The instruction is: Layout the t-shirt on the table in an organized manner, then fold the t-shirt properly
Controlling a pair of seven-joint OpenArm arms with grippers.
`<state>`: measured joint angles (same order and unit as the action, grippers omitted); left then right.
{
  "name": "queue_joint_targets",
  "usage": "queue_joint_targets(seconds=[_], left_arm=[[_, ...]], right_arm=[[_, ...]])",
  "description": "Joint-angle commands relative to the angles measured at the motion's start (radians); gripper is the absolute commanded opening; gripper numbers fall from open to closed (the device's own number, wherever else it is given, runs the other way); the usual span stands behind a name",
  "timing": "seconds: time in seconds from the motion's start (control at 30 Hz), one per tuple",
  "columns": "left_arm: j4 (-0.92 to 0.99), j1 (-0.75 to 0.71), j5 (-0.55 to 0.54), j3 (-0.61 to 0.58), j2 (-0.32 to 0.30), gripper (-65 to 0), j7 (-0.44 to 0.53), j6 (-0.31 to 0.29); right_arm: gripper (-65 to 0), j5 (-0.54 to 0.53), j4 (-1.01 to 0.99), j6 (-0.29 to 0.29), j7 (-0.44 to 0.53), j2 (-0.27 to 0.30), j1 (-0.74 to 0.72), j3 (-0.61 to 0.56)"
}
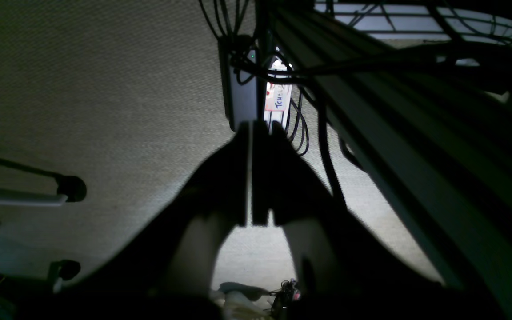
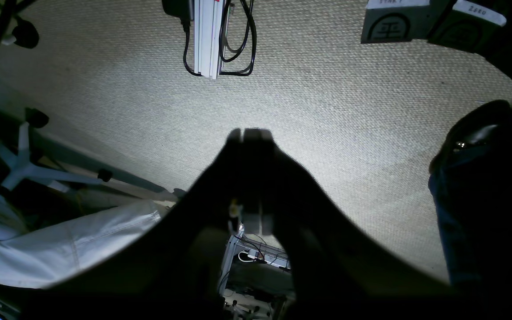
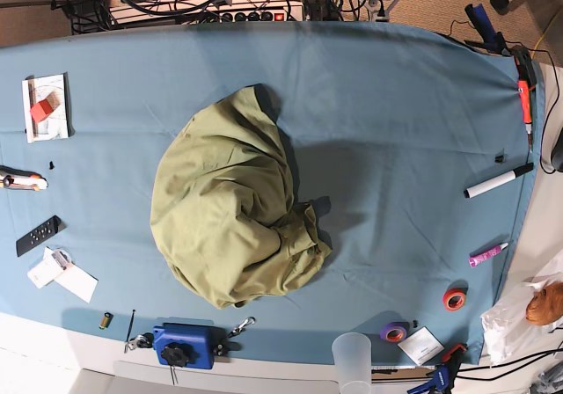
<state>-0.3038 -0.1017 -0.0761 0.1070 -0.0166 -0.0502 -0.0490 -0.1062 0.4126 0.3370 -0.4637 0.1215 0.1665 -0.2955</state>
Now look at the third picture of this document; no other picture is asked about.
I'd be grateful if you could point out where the olive green t-shirt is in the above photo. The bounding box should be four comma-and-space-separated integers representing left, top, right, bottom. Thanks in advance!
150, 85, 331, 309

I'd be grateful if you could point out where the silver carabiner clip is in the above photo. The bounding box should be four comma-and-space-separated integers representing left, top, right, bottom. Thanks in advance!
227, 317, 256, 338

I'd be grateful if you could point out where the blue table cloth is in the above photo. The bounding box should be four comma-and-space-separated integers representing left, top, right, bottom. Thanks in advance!
1, 22, 539, 365

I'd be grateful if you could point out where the white power strip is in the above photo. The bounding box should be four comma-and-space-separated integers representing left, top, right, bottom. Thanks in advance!
110, 0, 306, 26

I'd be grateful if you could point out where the clear plastic cup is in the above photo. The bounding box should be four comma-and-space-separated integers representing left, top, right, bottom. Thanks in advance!
332, 332, 371, 394

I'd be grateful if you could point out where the purple tape roll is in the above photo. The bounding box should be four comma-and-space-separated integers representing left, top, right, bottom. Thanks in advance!
379, 321, 410, 344

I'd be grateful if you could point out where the blue clamp block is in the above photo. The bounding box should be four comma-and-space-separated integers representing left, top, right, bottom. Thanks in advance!
152, 323, 215, 370

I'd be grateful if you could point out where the black zip tie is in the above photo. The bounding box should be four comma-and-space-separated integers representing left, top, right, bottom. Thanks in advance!
124, 309, 135, 353

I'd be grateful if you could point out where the red tape roll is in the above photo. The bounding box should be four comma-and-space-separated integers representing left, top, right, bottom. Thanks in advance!
442, 288, 466, 311

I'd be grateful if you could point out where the pink glue tube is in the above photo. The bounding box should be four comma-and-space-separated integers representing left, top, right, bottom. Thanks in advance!
468, 243, 508, 268

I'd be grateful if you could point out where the white paper card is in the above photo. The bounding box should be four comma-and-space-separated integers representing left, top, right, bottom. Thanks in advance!
398, 327, 444, 366

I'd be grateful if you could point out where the white black marker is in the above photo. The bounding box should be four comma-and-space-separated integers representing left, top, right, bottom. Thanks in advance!
464, 163, 534, 199

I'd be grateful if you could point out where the small green battery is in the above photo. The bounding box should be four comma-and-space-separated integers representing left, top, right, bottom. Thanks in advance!
99, 312, 113, 330

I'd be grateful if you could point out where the small black clip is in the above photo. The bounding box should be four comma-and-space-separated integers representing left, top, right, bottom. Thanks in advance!
494, 151, 506, 164

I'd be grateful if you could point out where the white paper sheet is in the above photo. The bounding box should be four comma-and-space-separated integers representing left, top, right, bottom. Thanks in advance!
55, 265, 98, 303

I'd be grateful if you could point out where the white card stack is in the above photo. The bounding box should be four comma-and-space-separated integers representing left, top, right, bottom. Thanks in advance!
27, 247, 72, 288

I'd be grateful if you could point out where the black remote control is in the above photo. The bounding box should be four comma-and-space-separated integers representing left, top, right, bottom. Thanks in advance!
16, 215, 66, 258

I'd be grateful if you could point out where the red cube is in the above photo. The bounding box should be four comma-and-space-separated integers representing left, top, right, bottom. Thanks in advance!
30, 98, 55, 124

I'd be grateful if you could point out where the blue black clamp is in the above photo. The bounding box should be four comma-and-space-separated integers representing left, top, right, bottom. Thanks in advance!
464, 4, 511, 56

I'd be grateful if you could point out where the blue bar clamp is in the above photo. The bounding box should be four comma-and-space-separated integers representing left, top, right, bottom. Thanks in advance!
406, 343, 467, 394

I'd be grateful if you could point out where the orange white utility knife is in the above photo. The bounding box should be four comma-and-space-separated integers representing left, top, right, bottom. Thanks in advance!
1, 165, 48, 191

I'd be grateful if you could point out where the orange black screwdriver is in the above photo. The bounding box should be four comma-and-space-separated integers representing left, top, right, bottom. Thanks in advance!
511, 45, 537, 152

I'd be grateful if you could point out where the white plastic bag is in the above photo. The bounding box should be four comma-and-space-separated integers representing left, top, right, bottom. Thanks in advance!
480, 252, 562, 365

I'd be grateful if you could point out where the brown bread item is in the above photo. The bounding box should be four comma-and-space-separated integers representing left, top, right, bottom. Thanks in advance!
526, 281, 563, 326

